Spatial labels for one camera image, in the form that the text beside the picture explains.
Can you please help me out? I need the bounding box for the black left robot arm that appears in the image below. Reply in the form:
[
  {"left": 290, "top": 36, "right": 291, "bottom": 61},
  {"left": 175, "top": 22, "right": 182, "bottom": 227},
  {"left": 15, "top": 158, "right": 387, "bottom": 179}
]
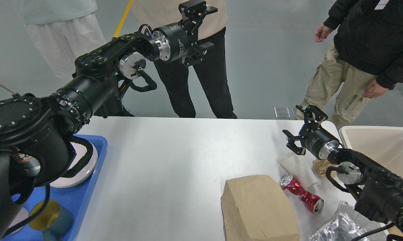
[{"left": 0, "top": 0, "right": 218, "bottom": 239}]

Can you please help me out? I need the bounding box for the dark teal mug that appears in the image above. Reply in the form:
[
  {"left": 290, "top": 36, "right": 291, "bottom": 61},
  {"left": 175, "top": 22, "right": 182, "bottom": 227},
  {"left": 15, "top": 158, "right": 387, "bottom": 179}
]
[{"left": 29, "top": 199, "right": 74, "bottom": 241}]

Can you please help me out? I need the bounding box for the white paper cup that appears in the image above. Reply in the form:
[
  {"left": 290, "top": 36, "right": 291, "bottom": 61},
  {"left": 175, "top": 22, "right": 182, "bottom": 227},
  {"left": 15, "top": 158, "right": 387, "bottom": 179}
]
[{"left": 278, "top": 152, "right": 318, "bottom": 188}]

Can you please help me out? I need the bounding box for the silver foil bag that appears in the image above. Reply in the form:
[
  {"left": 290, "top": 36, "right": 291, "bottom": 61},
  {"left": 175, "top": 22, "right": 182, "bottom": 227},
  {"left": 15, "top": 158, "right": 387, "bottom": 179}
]
[{"left": 309, "top": 201, "right": 385, "bottom": 241}]

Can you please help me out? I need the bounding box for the person in beige hoodie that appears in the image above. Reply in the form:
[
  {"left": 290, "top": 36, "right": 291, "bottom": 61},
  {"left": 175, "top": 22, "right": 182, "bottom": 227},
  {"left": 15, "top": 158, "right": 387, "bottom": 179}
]
[{"left": 132, "top": 0, "right": 237, "bottom": 119}]

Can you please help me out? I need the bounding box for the person in white shorts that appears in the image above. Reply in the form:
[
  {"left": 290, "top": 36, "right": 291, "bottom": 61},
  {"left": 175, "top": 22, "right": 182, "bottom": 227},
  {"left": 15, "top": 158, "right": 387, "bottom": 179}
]
[{"left": 13, "top": 0, "right": 106, "bottom": 78}]

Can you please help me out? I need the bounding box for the crumpled brown paper napkin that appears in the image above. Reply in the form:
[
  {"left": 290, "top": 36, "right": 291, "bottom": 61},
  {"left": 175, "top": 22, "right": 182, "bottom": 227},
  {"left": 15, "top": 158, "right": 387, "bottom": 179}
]
[{"left": 313, "top": 159, "right": 338, "bottom": 176}]

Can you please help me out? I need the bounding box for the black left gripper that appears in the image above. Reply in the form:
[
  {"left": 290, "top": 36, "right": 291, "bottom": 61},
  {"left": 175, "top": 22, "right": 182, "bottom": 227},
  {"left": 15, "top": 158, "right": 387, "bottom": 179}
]
[{"left": 152, "top": 0, "right": 218, "bottom": 67}]

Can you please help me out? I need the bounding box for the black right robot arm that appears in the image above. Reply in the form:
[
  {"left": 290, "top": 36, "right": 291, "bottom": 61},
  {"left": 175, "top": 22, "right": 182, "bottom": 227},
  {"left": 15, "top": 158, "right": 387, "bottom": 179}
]
[{"left": 283, "top": 105, "right": 403, "bottom": 241}]

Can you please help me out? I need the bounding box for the person in black jacket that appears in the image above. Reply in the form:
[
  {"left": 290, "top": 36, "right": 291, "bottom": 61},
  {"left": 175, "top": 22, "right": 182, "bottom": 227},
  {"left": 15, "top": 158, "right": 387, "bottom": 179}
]
[{"left": 301, "top": 0, "right": 403, "bottom": 129}]

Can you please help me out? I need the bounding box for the metal floor plate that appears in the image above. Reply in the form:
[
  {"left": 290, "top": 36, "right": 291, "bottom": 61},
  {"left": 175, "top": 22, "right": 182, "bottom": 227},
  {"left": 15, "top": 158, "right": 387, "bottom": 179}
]
[{"left": 274, "top": 107, "right": 300, "bottom": 119}]

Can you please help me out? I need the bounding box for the blue plastic tray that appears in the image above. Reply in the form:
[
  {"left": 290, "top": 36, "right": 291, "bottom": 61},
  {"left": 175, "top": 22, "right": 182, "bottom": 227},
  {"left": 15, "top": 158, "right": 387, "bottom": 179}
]
[{"left": 1, "top": 134, "right": 108, "bottom": 241}]

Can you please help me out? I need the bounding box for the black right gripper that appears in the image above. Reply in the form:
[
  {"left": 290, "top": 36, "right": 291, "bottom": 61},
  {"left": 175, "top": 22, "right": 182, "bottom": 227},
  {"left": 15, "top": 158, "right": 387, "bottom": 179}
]
[{"left": 282, "top": 105, "right": 340, "bottom": 160}]

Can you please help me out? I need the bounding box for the brown paper bag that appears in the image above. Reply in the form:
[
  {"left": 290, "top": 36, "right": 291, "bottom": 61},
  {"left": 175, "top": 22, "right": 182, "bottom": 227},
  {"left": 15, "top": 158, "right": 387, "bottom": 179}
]
[{"left": 221, "top": 174, "right": 300, "bottom": 241}]

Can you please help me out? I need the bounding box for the beige plastic bin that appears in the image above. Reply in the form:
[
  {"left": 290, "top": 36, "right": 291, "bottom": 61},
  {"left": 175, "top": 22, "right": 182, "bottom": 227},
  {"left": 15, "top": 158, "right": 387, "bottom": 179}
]
[{"left": 339, "top": 126, "right": 403, "bottom": 178}]

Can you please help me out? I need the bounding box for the crushed red soda can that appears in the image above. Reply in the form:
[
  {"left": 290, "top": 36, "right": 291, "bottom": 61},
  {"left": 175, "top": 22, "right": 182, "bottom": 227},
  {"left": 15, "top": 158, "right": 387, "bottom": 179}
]
[{"left": 279, "top": 174, "right": 324, "bottom": 214}]

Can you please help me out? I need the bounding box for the pink plastic plate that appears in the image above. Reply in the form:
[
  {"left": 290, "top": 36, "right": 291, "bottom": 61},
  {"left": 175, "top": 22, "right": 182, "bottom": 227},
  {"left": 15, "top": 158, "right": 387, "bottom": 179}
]
[{"left": 51, "top": 142, "right": 96, "bottom": 186}]

